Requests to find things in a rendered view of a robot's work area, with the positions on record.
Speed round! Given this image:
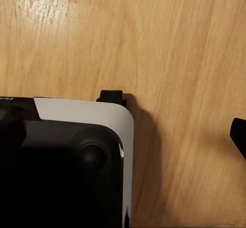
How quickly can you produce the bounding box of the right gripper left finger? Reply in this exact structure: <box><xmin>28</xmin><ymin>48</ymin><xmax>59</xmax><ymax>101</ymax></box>
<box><xmin>0</xmin><ymin>118</ymin><xmax>27</xmax><ymax>179</ymax></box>

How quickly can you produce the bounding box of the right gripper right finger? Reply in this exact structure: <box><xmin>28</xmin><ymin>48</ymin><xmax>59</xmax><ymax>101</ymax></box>
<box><xmin>230</xmin><ymin>118</ymin><xmax>246</xmax><ymax>159</ymax></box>

